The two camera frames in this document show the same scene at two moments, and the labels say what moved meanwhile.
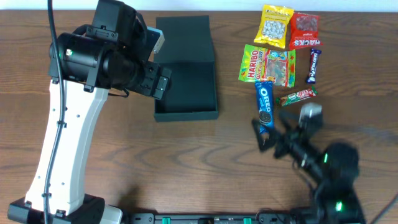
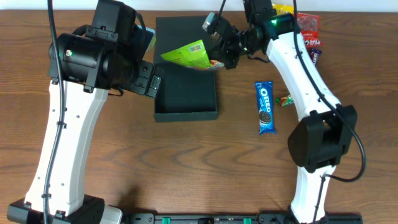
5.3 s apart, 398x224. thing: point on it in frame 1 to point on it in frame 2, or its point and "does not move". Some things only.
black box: [188, 50] does not move
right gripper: [280, 140] to [226, 48]
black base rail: [258, 218] does not move
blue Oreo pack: [265, 106] does not move
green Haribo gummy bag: [262, 65] to [194, 55]
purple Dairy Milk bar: [311, 79] does not move
